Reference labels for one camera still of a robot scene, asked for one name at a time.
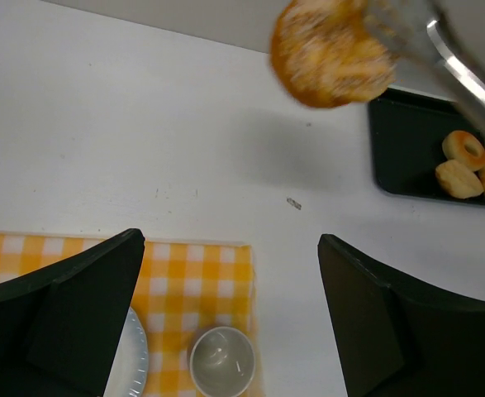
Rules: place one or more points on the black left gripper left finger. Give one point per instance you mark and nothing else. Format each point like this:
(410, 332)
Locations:
(60, 325)

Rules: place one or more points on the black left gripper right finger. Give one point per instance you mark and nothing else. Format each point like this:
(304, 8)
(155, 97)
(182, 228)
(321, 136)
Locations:
(397, 335)

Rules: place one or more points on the tall flower-shaped bread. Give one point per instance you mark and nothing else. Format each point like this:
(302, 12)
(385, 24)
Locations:
(324, 57)

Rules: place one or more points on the metal tongs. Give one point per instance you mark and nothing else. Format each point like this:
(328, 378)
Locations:
(420, 31)

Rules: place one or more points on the oval shell-shaped bread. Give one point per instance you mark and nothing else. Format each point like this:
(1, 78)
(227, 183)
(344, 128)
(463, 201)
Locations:
(457, 180)

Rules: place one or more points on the white plate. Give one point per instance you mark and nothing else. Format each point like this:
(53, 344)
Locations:
(130, 367)

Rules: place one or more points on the yellow checkered cloth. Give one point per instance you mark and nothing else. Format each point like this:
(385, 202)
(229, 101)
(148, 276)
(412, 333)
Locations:
(181, 288)

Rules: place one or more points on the purple grey cup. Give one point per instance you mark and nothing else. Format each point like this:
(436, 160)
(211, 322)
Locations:
(221, 361)

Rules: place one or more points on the small metal debris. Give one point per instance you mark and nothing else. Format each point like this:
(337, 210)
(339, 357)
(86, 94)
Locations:
(294, 203)

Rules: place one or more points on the black tray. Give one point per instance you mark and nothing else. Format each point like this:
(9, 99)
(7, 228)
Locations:
(406, 133)

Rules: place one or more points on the ring donut bread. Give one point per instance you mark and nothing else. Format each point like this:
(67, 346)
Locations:
(465, 148)

